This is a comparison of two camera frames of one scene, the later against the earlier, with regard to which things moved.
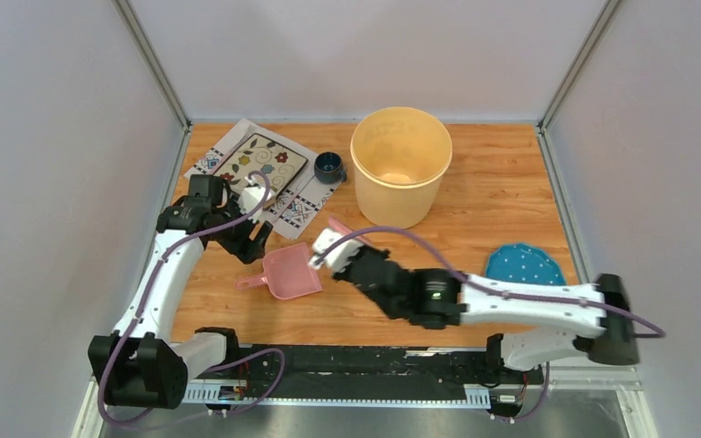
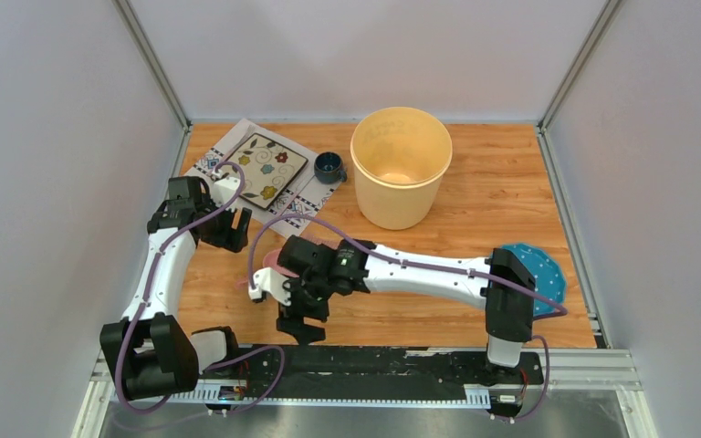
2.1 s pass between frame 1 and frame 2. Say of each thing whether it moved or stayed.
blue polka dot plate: stayed
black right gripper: moved
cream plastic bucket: stayed
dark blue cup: stayed
